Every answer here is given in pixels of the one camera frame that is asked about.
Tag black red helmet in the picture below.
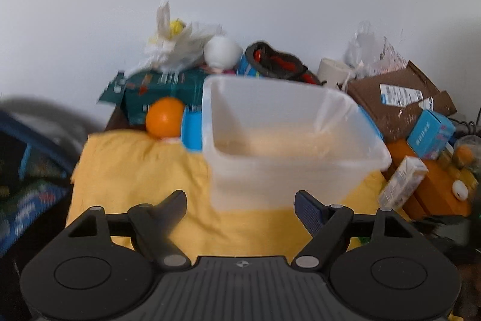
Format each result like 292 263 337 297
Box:
236 42 321 85

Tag orange box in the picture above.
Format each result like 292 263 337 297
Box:
382 140 471 220

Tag light blue carton box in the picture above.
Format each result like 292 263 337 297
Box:
407 110 456 160

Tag white round small object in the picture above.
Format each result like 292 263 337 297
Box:
452 180 469 201

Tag dark green package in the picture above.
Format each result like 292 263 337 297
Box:
99 68 209 125

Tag orange ball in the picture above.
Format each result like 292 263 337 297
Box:
145 97 185 138

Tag white ball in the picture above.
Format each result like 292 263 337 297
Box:
204 36 243 70

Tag white milk carton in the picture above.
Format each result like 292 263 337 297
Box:
378 156 428 210

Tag netted fruit bag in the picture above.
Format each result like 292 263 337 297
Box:
452 134 480 193

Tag translucent plastic storage bin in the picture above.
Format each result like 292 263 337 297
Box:
201 75 391 211

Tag brown cardboard box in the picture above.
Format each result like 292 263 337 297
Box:
347 62 457 143

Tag blue bag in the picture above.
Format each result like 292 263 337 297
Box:
1 111 78 255

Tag white cylinder cup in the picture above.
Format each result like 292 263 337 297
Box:
317 58 355 90

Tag yellow cloth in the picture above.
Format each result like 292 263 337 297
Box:
65 128 411 321

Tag clear crinkled plastic bag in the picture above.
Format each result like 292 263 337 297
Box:
344 21 408 79

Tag white plastic bag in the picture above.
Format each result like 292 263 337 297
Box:
126 1 223 76

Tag black cables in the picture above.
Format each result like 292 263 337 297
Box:
448 106 481 138

